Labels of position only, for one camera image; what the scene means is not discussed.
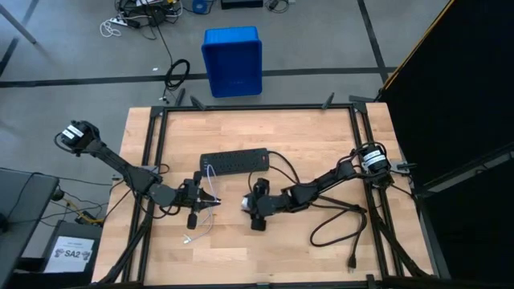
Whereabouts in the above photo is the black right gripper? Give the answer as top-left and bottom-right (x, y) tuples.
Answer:
(242, 177), (284, 232)

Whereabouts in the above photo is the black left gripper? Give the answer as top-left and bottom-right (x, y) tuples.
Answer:
(174, 170), (223, 231)

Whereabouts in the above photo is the white USB cable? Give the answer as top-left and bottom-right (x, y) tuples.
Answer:
(182, 163), (221, 245)

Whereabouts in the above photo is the black power strip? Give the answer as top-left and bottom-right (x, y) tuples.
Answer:
(199, 147), (271, 177)

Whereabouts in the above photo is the blue plastic bin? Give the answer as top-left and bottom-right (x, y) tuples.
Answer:
(200, 26), (264, 99)

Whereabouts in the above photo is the black box SA2 label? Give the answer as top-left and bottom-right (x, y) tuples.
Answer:
(39, 219), (104, 278)

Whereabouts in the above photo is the black side table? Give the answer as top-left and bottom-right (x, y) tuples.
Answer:
(0, 167), (60, 289)

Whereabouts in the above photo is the black power adapter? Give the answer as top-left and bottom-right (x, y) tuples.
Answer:
(149, 6), (168, 26)

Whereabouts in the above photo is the flat black box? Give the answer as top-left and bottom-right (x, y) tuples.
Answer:
(220, 0), (264, 10)

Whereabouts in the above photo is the white power strip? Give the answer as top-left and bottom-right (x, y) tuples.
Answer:
(108, 14), (140, 28)

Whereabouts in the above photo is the black curtain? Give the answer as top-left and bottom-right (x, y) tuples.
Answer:
(377, 0), (514, 289)

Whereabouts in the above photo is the black aluminium table frame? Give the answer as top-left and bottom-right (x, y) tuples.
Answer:
(92, 88), (443, 289)

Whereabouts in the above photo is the yellow cable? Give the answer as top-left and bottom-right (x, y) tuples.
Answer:
(63, 198), (104, 226)

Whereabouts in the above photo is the black power strip cord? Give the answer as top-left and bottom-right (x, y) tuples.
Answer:
(267, 150), (369, 275)

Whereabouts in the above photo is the coiled black floor cable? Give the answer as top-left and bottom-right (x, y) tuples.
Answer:
(154, 22), (192, 104)

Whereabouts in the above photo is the grey metal clamp bracket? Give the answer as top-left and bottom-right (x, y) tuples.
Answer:
(388, 159), (418, 174)

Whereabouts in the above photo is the white coiled cable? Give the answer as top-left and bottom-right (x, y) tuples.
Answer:
(99, 18), (122, 39)

